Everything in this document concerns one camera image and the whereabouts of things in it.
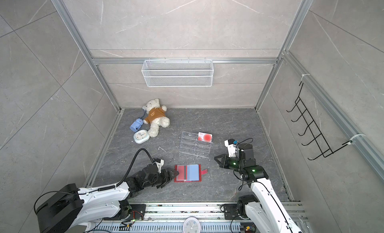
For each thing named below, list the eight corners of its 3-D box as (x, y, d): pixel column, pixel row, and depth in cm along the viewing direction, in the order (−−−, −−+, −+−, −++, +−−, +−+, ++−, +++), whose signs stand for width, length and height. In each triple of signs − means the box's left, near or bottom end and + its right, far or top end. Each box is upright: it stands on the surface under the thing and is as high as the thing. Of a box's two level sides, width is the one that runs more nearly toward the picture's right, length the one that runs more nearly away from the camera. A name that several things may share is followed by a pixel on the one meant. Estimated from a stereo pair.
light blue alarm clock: (132, 143, 100) (131, 141, 98) (136, 131, 107) (135, 129, 105) (148, 143, 100) (147, 141, 98) (151, 131, 107) (150, 129, 105)
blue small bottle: (130, 130, 108) (128, 126, 104) (138, 120, 114) (136, 117, 110) (137, 132, 106) (135, 129, 103) (144, 122, 112) (143, 119, 109)
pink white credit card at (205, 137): (197, 144, 100) (197, 136, 92) (198, 140, 102) (198, 131, 94) (210, 146, 99) (212, 138, 91) (211, 142, 101) (212, 134, 93)
